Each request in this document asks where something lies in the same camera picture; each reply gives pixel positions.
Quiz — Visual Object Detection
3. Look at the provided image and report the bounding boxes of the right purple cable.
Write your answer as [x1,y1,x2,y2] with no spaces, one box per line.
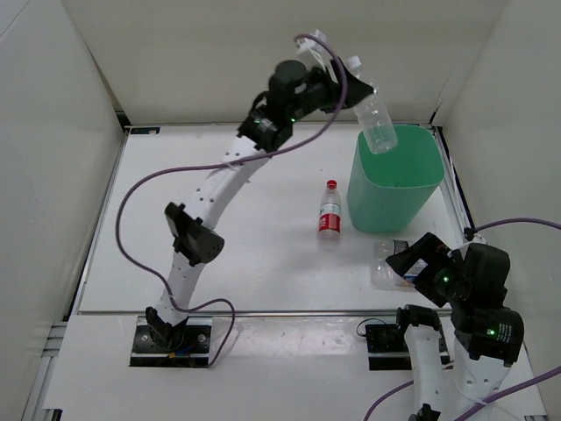
[366,218,561,421]

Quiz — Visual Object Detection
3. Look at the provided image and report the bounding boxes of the green plastic bin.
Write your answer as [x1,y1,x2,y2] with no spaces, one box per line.
[346,125,444,233]

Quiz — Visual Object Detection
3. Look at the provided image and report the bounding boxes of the clear bottle white cap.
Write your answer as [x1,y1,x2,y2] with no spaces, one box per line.
[347,56,398,154]

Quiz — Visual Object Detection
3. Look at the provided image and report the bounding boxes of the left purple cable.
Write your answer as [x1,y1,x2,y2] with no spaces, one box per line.
[114,33,352,368]

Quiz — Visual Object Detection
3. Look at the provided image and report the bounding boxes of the purple cable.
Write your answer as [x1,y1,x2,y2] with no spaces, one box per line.
[114,33,352,368]
[366,218,561,421]

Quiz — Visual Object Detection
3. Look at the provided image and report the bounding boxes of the clear bottle red label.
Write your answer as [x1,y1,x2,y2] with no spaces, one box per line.
[317,180,342,242]

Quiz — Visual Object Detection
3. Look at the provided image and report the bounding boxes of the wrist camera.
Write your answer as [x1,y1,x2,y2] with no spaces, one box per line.
[462,243,510,308]
[295,38,326,69]

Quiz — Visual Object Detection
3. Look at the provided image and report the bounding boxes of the clear bottle blue white label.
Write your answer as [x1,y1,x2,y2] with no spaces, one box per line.
[370,260,426,290]

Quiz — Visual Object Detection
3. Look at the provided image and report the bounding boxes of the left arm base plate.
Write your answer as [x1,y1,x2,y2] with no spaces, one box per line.
[129,317,213,368]

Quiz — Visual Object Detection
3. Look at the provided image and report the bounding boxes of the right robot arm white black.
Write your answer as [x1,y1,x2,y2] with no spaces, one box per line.
[386,233,524,420]

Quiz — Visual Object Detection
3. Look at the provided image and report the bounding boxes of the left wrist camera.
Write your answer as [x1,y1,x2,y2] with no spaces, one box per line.
[295,38,326,69]

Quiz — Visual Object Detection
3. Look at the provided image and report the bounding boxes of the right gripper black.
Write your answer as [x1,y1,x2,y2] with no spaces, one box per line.
[385,232,470,307]

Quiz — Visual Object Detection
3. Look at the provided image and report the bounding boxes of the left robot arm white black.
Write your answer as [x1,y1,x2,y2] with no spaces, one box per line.
[146,60,341,351]

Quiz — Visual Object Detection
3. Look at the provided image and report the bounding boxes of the clear bottle black label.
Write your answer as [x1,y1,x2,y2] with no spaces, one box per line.
[373,239,409,261]

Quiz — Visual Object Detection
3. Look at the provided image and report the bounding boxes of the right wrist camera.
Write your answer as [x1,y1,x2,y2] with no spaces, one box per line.
[462,243,510,308]

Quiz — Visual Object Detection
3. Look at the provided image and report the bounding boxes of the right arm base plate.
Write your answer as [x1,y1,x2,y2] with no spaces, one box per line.
[355,318,411,371]

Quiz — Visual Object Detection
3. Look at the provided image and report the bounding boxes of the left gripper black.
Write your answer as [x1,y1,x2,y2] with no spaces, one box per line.
[288,57,374,124]

